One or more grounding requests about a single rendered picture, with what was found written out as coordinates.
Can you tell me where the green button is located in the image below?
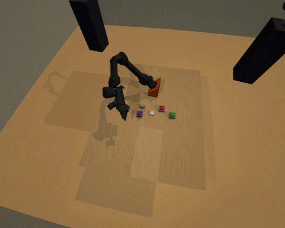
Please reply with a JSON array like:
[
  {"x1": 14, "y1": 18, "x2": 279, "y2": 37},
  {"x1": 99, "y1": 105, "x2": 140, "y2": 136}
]
[{"x1": 169, "y1": 112, "x2": 176, "y2": 119}]

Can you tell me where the red button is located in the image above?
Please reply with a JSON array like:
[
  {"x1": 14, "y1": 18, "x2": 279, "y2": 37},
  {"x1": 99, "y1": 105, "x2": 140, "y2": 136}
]
[{"x1": 159, "y1": 105, "x2": 165, "y2": 112}]

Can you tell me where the purple button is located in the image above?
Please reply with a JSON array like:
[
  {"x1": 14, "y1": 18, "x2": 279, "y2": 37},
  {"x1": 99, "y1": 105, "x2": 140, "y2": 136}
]
[{"x1": 136, "y1": 111, "x2": 143, "y2": 118}]

